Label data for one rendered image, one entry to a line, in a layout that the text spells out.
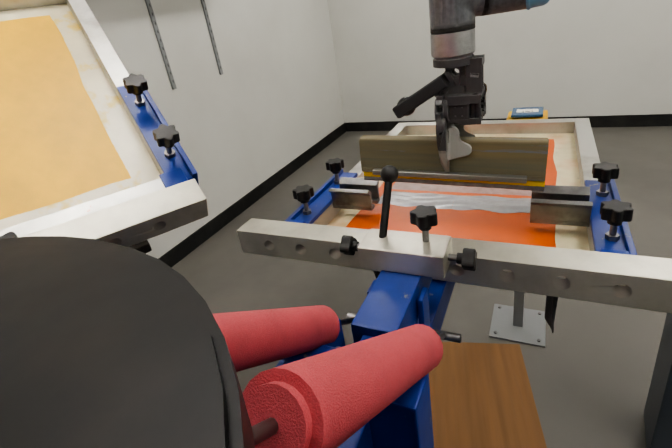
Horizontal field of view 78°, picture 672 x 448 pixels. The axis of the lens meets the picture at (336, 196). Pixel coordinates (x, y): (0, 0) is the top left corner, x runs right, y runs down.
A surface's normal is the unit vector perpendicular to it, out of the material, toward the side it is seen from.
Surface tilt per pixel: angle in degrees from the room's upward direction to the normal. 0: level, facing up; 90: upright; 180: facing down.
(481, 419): 0
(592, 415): 0
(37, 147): 32
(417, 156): 89
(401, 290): 0
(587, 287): 90
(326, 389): 56
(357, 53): 90
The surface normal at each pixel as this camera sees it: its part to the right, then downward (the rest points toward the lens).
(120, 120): 0.18, -0.62
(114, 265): -0.15, -0.90
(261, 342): 0.91, -0.10
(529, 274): -0.42, 0.44
